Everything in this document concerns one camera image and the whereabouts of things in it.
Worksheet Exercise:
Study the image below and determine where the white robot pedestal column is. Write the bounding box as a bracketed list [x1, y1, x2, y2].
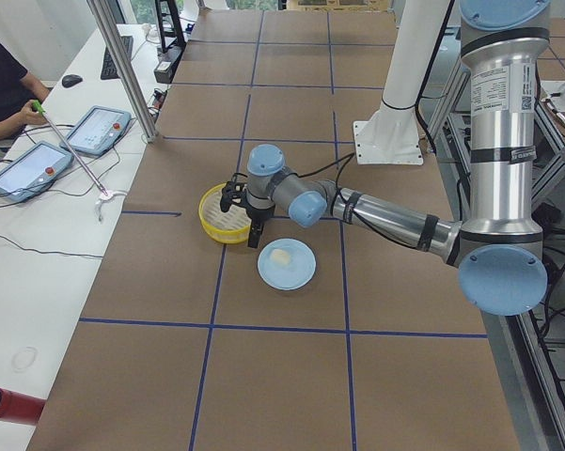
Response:
[353, 0, 454, 165]

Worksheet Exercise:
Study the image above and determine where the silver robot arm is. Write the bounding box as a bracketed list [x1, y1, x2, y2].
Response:
[231, 1, 550, 316]

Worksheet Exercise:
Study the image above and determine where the white steamed bun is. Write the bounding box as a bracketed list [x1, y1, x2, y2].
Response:
[269, 248, 291, 266]

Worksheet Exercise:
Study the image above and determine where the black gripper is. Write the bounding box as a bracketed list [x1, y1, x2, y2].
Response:
[247, 209, 272, 248]

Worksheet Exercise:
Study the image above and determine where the far blue teach pendant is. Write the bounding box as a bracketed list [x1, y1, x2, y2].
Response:
[67, 105, 132, 157]

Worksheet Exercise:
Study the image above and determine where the near blue teach pendant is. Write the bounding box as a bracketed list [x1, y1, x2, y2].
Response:
[0, 141, 73, 202]

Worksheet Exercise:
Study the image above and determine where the blue teach pendant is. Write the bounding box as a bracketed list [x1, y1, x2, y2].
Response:
[0, 141, 73, 202]
[67, 105, 132, 157]

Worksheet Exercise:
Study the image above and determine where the person's hand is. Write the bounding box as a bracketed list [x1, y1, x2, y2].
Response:
[20, 101, 46, 125]

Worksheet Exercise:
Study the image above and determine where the metal reacher grabber stick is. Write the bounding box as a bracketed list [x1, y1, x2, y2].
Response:
[32, 100, 128, 223]

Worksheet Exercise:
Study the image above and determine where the black keyboard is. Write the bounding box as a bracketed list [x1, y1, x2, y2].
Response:
[100, 35, 134, 81]

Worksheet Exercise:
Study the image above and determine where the black computer mouse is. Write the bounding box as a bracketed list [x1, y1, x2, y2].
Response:
[61, 74, 83, 88]

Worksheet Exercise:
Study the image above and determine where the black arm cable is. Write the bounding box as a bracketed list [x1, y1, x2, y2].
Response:
[300, 152, 433, 250]

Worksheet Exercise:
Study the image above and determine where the aluminium frame post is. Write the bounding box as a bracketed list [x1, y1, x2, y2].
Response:
[87, 0, 158, 143]

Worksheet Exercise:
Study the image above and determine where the yellow bamboo steamer basket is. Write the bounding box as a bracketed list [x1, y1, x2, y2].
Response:
[198, 183, 251, 244]

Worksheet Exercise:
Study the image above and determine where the light blue plate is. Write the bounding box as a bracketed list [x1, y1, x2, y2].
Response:
[258, 238, 317, 290]

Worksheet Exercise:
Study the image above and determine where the person in black shirt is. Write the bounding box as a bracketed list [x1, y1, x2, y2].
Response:
[0, 43, 50, 141]

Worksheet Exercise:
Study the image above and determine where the red cylinder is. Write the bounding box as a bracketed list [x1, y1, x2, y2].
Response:
[0, 388, 46, 426]

